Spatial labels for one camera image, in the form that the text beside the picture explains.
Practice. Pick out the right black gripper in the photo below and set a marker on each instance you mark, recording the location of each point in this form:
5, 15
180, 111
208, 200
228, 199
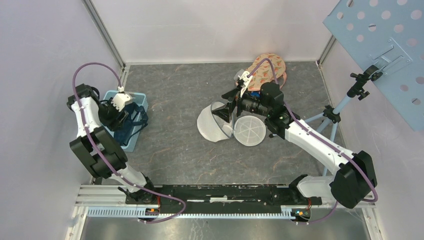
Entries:
233, 97

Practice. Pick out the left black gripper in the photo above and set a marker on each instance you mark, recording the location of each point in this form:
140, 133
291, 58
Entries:
115, 125

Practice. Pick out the dark blue lace bra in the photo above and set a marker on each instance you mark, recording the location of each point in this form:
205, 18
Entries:
136, 121

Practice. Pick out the white mesh laundry bag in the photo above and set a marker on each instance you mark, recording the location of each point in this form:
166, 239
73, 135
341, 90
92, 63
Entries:
248, 130

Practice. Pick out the floral peach laundry bag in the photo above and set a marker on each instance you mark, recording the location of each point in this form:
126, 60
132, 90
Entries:
262, 72

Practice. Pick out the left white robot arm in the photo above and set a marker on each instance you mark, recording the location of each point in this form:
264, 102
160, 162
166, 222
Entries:
104, 129

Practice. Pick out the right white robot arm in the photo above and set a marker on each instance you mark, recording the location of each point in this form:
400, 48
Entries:
353, 178

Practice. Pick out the light blue plastic basket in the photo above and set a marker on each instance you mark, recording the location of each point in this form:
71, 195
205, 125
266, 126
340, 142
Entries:
140, 99

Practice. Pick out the blue toy car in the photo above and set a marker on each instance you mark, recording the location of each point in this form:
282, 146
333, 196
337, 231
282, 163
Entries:
255, 94

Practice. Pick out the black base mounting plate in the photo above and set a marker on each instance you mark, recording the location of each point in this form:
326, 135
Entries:
262, 194

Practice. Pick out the light blue tripod stand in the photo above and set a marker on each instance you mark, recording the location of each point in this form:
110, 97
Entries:
334, 109

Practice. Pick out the blue perforated panel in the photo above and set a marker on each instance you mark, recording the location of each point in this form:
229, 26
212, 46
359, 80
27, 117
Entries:
387, 34

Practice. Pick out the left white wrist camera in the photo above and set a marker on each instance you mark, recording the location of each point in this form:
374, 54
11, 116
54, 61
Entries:
121, 99

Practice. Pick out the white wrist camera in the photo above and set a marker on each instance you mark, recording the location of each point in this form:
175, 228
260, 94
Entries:
243, 79
121, 99

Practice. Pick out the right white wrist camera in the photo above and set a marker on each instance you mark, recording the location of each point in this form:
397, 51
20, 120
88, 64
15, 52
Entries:
243, 79

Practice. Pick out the light blue slotted cable duct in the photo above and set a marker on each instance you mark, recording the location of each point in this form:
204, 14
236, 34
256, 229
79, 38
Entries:
144, 213

